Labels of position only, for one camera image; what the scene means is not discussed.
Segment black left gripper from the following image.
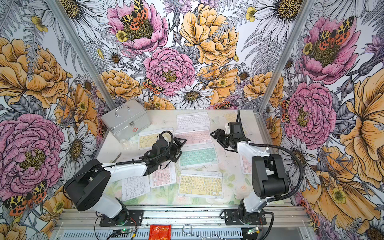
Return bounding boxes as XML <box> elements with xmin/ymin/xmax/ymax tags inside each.
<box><xmin>158</xmin><ymin>137</ymin><xmax>187</xmax><ymax>164</ymax></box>

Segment red packet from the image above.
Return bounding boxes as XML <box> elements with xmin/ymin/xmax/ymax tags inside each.
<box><xmin>149</xmin><ymin>225</ymin><xmax>172</xmax><ymax>240</ymax></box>

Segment white keyboard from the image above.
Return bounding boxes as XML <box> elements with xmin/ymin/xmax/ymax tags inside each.
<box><xmin>177</xmin><ymin>112</ymin><xmax>211</xmax><ymax>129</ymax></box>
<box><xmin>122</xmin><ymin>176</ymin><xmax>151</xmax><ymax>201</ymax></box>

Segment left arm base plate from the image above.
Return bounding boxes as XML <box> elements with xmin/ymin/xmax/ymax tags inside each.
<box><xmin>99</xmin><ymin>209</ymin><xmax>144</xmax><ymax>227</ymax></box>

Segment right aluminium frame post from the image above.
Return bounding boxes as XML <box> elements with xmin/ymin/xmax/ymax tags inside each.
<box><xmin>258</xmin><ymin>0</ymin><xmax>315</xmax><ymax>115</ymax></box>

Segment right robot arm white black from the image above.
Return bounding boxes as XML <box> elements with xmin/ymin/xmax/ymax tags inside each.
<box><xmin>210</xmin><ymin>122</ymin><xmax>289</xmax><ymax>226</ymax></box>

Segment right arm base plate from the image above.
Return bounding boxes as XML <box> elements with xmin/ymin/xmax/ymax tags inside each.
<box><xmin>224</xmin><ymin>209</ymin><xmax>267</xmax><ymax>226</ymax></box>

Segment white keyboard near left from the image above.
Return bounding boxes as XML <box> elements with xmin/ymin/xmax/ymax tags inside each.
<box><xmin>122</xmin><ymin>176</ymin><xmax>151</xmax><ymax>201</ymax></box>

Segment green keyboard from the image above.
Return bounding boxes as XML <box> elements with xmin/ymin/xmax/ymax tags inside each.
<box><xmin>179</xmin><ymin>144</ymin><xmax>219</xmax><ymax>168</ymax></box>

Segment left aluminium frame post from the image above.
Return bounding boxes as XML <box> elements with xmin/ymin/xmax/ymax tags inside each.
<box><xmin>47</xmin><ymin>1</ymin><xmax>118</xmax><ymax>110</ymax></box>

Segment yellow keyboard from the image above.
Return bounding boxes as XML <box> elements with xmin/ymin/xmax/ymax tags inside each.
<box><xmin>178</xmin><ymin>170</ymin><xmax>224</xmax><ymax>199</ymax></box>
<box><xmin>224</xmin><ymin>111</ymin><xmax>254</xmax><ymax>136</ymax></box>
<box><xmin>138</xmin><ymin>128</ymin><xmax>174</xmax><ymax>150</ymax></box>

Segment pink keyboard right edge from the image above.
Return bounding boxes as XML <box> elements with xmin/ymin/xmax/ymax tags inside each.
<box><xmin>240</xmin><ymin>155</ymin><xmax>252</xmax><ymax>175</ymax></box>

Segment pink keyboard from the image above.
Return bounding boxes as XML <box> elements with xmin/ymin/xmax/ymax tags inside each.
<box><xmin>150</xmin><ymin>162</ymin><xmax>177</xmax><ymax>189</ymax></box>
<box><xmin>176</xmin><ymin>127</ymin><xmax>212</xmax><ymax>146</ymax></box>

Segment silver metal case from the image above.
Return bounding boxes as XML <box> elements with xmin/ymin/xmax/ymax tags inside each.
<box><xmin>102</xmin><ymin>100</ymin><xmax>151</xmax><ymax>142</ymax></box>

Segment aluminium front rail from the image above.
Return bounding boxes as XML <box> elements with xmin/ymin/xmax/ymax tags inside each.
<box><xmin>57</xmin><ymin>205</ymin><xmax>310</xmax><ymax>230</ymax></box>

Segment white keyboard far centre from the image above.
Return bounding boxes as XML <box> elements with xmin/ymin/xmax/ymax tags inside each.
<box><xmin>177</xmin><ymin>112</ymin><xmax>211</xmax><ymax>129</ymax></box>

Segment black corrugated cable right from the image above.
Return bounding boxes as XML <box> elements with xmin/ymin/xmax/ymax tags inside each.
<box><xmin>236</xmin><ymin>109</ymin><xmax>304</xmax><ymax>202</ymax></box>

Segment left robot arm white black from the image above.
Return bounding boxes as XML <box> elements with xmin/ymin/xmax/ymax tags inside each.
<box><xmin>64</xmin><ymin>131</ymin><xmax>187</xmax><ymax>226</ymax></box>

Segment aluminium frame post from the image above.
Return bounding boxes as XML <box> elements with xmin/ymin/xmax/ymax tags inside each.
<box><xmin>47</xmin><ymin>1</ymin><xmax>118</xmax><ymax>110</ymax></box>
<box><xmin>258</xmin><ymin>0</ymin><xmax>315</xmax><ymax>115</ymax></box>

